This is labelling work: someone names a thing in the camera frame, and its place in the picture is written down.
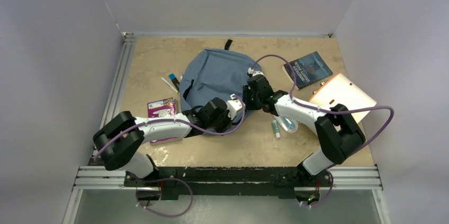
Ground blue fabric backpack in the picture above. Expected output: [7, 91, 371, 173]
[179, 39, 255, 111]

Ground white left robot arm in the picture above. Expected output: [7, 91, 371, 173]
[93, 95, 245, 186]

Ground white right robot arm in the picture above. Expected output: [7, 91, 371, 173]
[243, 74, 366, 185]

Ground light blue scissors blister pack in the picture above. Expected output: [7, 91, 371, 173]
[273, 115, 299, 133]

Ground green white glue stick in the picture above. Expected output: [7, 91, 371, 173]
[272, 120, 281, 139]

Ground dark blue paperback book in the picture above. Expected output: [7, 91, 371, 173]
[282, 51, 334, 89]

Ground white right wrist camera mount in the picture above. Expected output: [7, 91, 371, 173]
[247, 68, 264, 77]

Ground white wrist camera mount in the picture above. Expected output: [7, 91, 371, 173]
[226, 94, 245, 119]
[247, 68, 264, 77]

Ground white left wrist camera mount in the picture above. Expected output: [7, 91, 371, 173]
[226, 94, 245, 119]

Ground white orange-edged ring binder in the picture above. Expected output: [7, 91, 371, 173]
[309, 73, 377, 110]

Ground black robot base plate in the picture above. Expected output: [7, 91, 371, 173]
[124, 167, 331, 201]

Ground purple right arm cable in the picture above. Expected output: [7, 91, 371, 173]
[247, 54, 396, 209]

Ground aluminium frame rails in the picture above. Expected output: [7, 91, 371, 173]
[63, 34, 387, 223]

